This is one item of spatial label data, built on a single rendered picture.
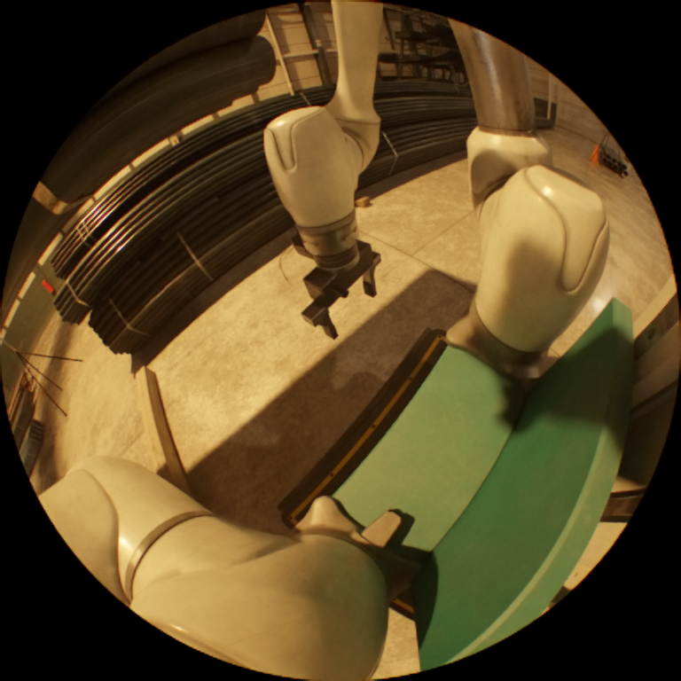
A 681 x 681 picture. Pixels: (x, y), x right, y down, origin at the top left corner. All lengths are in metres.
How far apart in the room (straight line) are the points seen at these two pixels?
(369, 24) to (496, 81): 0.18
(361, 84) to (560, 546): 0.52
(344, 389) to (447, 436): 0.71
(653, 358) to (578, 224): 0.14
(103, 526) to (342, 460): 0.52
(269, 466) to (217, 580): 0.91
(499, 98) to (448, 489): 0.54
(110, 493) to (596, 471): 0.38
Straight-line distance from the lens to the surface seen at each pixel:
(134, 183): 2.23
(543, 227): 0.27
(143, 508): 0.26
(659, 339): 0.26
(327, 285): 0.39
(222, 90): 0.67
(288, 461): 1.01
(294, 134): 0.29
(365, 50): 0.39
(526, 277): 0.28
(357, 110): 0.43
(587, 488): 0.19
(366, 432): 0.62
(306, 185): 0.30
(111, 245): 1.83
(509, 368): 0.40
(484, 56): 0.43
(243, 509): 1.12
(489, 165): 0.42
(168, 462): 1.31
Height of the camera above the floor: 0.93
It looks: 56 degrees down
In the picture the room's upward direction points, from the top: 21 degrees counter-clockwise
